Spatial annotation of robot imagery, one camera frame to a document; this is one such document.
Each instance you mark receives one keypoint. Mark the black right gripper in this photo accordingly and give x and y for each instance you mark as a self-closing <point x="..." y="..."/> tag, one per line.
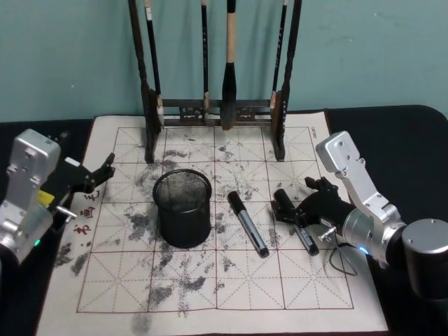
<point x="325" y="213"/>

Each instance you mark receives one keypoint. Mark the dark wooden brush rack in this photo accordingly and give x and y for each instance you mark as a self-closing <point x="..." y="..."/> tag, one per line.
<point x="182" y="103"/>

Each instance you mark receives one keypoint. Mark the thin black calligraphy brush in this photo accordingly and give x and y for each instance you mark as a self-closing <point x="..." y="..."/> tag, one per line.
<point x="279" y="59"/>
<point x="153" y="63"/>
<point x="204" y="52"/>

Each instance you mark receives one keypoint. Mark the black mesh pen cup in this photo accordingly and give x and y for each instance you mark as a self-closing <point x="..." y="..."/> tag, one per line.
<point x="185" y="227"/>

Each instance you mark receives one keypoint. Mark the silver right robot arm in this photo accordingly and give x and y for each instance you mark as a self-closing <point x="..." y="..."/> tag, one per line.
<point x="360" y="182"/>

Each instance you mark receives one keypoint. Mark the beige calligraphy felt mat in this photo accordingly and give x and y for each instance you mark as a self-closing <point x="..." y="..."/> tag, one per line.
<point x="245" y="287"/>

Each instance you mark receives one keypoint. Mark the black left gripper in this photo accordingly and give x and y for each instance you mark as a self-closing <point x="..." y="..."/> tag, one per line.
<point x="71" y="178"/>

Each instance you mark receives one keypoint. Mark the grey marker with black cap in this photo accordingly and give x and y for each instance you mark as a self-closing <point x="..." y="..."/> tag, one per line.
<point x="249" y="227"/>
<point x="308" y="242"/>

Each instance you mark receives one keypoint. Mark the black table cloth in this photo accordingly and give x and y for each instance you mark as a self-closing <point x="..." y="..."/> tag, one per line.
<point x="402" y="140"/>

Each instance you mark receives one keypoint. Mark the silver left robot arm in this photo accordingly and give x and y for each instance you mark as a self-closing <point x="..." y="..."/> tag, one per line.
<point x="29" y="164"/>

